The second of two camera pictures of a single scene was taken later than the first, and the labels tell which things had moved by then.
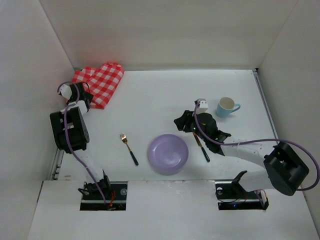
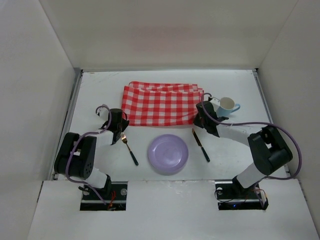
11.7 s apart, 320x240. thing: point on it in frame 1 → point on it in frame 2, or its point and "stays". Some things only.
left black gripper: (81, 93) → (120, 129)
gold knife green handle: (200, 145) stays
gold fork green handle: (125, 140) stays
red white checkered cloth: (101, 82) → (160, 104)
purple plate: (167, 154) stays
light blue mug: (226, 105) stays
